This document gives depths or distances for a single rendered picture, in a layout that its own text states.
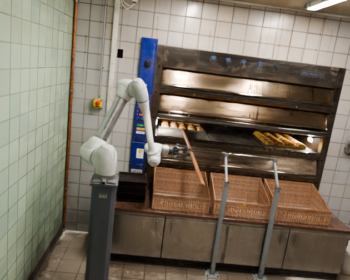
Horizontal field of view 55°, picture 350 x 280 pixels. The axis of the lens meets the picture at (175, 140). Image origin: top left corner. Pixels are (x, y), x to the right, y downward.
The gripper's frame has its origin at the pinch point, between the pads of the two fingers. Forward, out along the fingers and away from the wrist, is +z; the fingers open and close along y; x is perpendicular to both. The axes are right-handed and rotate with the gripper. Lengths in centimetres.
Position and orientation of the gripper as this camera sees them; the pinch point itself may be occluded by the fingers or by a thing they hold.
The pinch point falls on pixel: (190, 152)
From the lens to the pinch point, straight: 302.3
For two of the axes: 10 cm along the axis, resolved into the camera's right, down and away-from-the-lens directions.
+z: 9.9, 1.1, 0.8
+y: -1.2, 9.7, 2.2
